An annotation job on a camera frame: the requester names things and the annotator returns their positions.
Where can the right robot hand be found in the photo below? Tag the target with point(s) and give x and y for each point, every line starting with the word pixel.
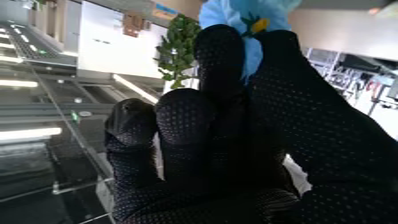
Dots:
pixel 236 166

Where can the green leafy plant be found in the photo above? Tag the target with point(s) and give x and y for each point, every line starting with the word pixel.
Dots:
pixel 177 50

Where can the blue flower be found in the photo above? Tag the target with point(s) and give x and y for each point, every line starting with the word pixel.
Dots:
pixel 218 13

